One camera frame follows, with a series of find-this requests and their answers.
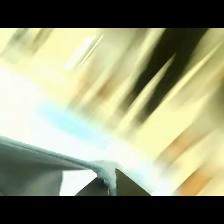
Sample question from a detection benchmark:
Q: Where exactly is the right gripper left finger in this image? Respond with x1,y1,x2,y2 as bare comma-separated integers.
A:
75,176,110,197

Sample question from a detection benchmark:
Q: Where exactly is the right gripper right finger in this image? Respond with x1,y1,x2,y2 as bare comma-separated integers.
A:
114,168,152,197

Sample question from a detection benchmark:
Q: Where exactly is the grey garment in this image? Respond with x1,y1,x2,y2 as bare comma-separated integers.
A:
0,135,122,197

